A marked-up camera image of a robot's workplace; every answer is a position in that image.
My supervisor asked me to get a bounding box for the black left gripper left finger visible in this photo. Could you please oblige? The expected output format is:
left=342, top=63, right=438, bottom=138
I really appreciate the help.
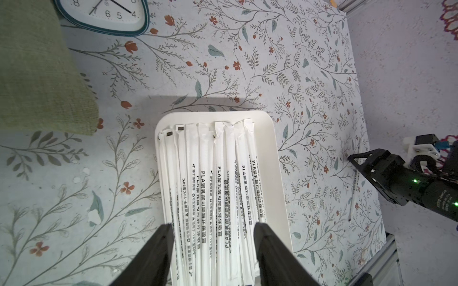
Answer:
left=110, top=224, right=174, bottom=286

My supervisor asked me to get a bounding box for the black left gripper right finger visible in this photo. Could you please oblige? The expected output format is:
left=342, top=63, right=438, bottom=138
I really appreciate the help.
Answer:
left=254, top=222, right=318, bottom=286

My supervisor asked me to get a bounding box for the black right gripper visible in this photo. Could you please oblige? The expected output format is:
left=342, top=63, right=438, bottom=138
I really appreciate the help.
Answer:
left=348, top=149, right=458, bottom=222

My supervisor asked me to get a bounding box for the straw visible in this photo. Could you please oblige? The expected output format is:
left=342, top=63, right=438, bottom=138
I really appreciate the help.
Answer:
left=243, top=119, right=267, bottom=223
left=234, top=122, right=259, bottom=281
left=157, top=131, right=184, bottom=286

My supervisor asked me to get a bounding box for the straw PLA label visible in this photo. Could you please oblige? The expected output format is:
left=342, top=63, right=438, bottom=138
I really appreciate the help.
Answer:
left=198, top=123, right=212, bottom=286

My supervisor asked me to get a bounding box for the white plastic storage tray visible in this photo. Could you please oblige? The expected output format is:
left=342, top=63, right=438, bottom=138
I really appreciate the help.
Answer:
left=154, top=110, right=294, bottom=286

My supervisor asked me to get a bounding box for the wrapped straw diagonal right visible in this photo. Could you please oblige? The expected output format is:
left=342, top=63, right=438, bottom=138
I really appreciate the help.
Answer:
left=348, top=170, right=360, bottom=222

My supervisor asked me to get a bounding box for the green linen pillow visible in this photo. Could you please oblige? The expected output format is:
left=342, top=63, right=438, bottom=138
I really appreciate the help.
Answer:
left=1, top=1, right=99, bottom=135

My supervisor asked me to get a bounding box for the teal alarm clock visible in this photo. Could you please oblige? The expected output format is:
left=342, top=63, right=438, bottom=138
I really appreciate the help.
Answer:
left=54, top=0, right=150, bottom=36

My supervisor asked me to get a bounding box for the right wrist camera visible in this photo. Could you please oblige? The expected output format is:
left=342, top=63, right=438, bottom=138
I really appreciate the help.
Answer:
left=403, top=134, right=450, bottom=174

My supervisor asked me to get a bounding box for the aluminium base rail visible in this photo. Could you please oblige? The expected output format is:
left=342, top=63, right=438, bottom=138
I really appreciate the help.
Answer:
left=348, top=234, right=404, bottom=286

